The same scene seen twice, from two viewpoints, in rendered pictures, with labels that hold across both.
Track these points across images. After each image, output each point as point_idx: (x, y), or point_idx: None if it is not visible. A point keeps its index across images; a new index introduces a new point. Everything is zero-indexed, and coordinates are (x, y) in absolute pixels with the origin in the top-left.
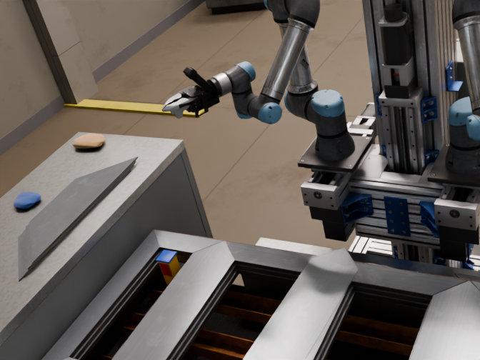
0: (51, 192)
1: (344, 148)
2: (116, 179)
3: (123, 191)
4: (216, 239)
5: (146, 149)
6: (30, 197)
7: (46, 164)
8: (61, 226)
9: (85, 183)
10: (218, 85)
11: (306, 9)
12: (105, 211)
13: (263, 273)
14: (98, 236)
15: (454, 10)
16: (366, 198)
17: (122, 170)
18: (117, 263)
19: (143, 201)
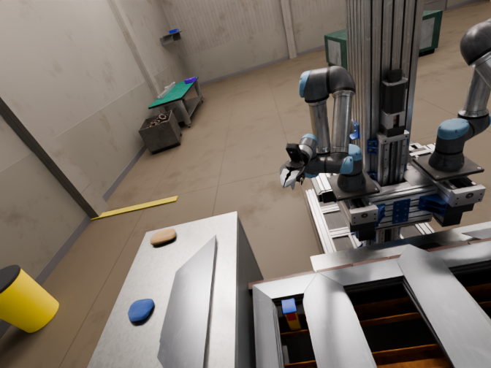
0: (158, 291)
1: (364, 179)
2: (213, 259)
3: (226, 266)
4: (303, 272)
5: (215, 226)
6: (144, 306)
7: (136, 267)
8: (199, 326)
9: (188, 272)
10: (307, 154)
11: (351, 81)
12: (226, 291)
13: (370, 287)
14: (237, 319)
15: (476, 49)
16: (384, 206)
17: (212, 249)
18: (247, 329)
19: (240, 267)
